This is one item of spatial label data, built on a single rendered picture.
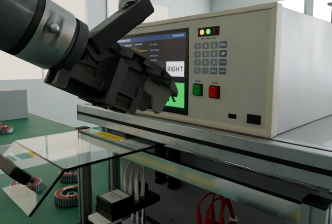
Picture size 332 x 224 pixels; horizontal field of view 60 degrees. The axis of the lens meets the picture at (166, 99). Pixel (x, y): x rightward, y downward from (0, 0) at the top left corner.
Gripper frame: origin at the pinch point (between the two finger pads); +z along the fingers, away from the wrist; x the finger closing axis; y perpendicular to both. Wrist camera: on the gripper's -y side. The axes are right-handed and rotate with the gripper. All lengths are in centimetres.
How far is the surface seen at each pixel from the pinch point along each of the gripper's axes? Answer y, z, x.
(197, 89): -2.2, 6.1, 0.3
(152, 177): 18.0, 29.5, -26.8
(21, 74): -43, 118, -468
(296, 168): 7.4, 8.1, 19.5
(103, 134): 10.7, 6.1, -23.6
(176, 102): 0.3, 7.9, -5.7
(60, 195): 34, 21, -58
